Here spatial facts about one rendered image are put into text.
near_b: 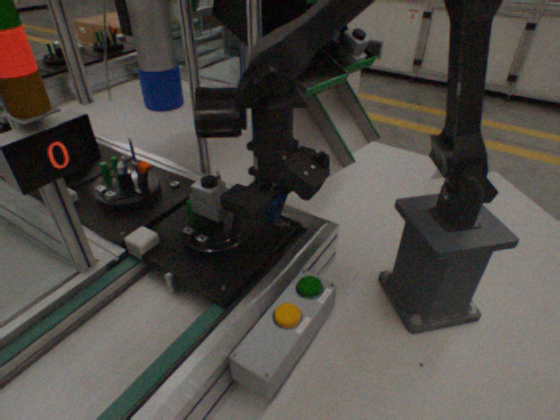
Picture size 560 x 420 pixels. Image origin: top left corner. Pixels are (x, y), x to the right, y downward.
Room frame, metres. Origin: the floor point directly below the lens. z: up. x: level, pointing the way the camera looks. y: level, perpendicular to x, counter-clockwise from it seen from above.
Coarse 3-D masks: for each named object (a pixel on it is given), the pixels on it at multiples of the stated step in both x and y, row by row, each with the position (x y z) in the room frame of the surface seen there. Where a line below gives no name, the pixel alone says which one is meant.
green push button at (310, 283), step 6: (306, 276) 0.46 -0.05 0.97; (312, 276) 0.46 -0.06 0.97; (300, 282) 0.45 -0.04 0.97; (306, 282) 0.45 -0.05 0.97; (312, 282) 0.45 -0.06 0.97; (318, 282) 0.45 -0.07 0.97; (300, 288) 0.43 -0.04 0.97; (306, 288) 0.43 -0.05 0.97; (312, 288) 0.43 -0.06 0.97; (318, 288) 0.43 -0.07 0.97; (306, 294) 0.42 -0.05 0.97; (312, 294) 0.42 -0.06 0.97; (318, 294) 0.43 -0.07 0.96
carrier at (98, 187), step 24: (120, 168) 0.70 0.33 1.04; (72, 192) 0.69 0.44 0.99; (96, 192) 0.68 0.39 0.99; (120, 192) 0.69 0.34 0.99; (144, 192) 0.68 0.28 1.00; (168, 192) 0.72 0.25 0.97; (96, 216) 0.63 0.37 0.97; (120, 216) 0.63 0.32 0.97; (144, 216) 0.63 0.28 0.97; (168, 216) 0.65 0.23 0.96; (120, 240) 0.55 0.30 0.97
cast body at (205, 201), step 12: (204, 180) 0.57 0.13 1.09; (216, 180) 0.57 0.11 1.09; (192, 192) 0.57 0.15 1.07; (204, 192) 0.55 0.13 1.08; (216, 192) 0.56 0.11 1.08; (192, 204) 0.57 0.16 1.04; (204, 204) 0.55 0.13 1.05; (216, 204) 0.55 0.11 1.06; (204, 216) 0.55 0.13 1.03; (216, 216) 0.54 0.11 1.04
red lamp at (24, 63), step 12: (0, 36) 0.46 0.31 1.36; (12, 36) 0.47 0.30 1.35; (24, 36) 0.48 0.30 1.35; (0, 48) 0.46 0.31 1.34; (12, 48) 0.46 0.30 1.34; (24, 48) 0.47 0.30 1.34; (0, 60) 0.45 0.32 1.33; (12, 60) 0.46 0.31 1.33; (24, 60) 0.47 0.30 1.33; (0, 72) 0.45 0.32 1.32; (12, 72) 0.46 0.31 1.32; (24, 72) 0.46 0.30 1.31
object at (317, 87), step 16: (224, 0) 0.85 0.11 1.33; (240, 0) 0.82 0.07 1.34; (272, 0) 0.94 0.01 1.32; (288, 0) 0.90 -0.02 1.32; (224, 16) 0.85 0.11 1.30; (240, 16) 0.82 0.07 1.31; (272, 16) 0.94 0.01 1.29; (288, 16) 0.90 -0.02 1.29; (240, 32) 0.82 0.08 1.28; (320, 48) 0.84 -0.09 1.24; (320, 64) 0.83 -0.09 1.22; (336, 64) 0.81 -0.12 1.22; (304, 80) 0.76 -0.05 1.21; (320, 80) 0.77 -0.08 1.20; (336, 80) 0.76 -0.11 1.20
